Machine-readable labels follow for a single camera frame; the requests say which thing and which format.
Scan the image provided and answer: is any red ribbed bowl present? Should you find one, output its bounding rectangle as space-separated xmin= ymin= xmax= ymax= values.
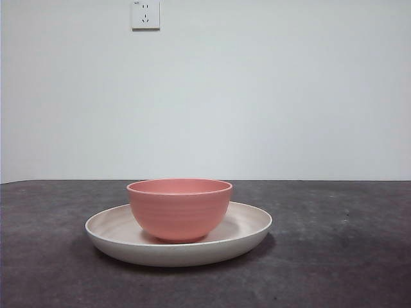
xmin=125 ymin=179 xmax=233 ymax=243

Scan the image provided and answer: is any white round plate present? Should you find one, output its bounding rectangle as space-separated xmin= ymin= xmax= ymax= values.
xmin=84 ymin=201 xmax=273 ymax=267

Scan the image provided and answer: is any white wall socket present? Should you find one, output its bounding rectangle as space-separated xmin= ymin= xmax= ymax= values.
xmin=131 ymin=0 xmax=161 ymax=32

